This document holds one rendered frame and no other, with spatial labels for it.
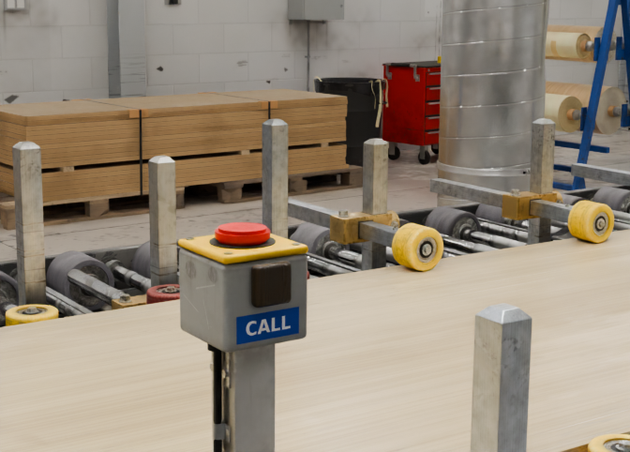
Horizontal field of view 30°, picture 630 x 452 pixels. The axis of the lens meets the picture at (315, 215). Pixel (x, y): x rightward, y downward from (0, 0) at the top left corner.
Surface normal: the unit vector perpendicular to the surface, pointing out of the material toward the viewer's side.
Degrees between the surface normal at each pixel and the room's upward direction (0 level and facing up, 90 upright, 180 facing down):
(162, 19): 90
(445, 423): 0
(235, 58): 90
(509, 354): 90
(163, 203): 90
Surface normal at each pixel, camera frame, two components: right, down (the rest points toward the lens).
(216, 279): -0.83, 0.10
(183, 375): 0.00, -0.98
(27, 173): 0.56, 0.16
